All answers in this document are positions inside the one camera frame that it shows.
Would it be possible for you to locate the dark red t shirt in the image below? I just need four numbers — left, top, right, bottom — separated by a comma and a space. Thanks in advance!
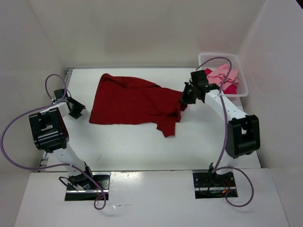
89, 73, 187, 138

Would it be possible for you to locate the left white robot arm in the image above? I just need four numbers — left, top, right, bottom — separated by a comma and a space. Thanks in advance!
29, 97, 95, 189

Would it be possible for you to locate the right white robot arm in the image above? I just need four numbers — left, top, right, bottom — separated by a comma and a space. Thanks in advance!
180, 82, 260, 186

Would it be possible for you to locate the light pink t shirt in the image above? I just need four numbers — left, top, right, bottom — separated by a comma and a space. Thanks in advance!
205, 64, 239, 90

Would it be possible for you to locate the white plastic basket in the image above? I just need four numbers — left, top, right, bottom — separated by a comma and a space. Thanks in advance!
198, 52, 249, 97

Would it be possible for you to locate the magenta t shirt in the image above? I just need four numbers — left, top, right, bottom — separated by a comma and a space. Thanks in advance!
204, 68, 238, 95

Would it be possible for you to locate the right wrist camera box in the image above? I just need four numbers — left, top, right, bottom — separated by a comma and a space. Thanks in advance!
190, 70, 209, 87

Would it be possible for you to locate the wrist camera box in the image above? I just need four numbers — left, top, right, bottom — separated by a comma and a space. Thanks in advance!
190, 70, 209, 87
53, 88, 68, 103

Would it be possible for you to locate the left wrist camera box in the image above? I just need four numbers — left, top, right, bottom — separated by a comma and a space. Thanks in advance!
53, 88, 68, 103

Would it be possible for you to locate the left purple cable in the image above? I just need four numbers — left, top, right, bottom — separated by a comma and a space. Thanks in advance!
1, 74, 107, 210

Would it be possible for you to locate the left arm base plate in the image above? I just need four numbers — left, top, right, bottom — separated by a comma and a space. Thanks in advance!
59, 172, 111, 201

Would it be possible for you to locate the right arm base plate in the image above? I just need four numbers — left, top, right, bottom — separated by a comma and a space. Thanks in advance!
192, 170, 238, 199

